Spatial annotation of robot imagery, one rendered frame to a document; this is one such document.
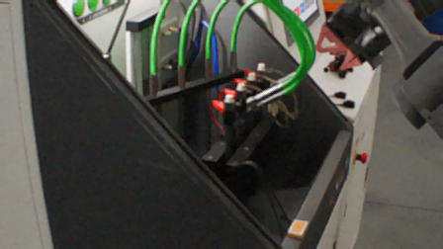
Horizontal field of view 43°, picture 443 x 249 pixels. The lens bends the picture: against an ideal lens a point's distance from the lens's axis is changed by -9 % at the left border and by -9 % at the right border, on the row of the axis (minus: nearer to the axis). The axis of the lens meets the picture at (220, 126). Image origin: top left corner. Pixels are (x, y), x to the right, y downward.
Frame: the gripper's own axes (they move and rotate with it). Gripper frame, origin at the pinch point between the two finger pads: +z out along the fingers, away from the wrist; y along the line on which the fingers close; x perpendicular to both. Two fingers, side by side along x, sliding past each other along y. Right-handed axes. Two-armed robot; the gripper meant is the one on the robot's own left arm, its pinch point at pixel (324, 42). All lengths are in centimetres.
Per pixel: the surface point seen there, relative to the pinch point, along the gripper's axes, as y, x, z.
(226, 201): 28.2, 8.6, 19.8
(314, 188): -0.3, 25.0, 31.2
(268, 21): -41, -11, 41
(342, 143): -25, 27, 38
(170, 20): -24, -31, 53
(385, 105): -255, 88, 192
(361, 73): -73, 23, 53
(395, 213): -121, 104, 131
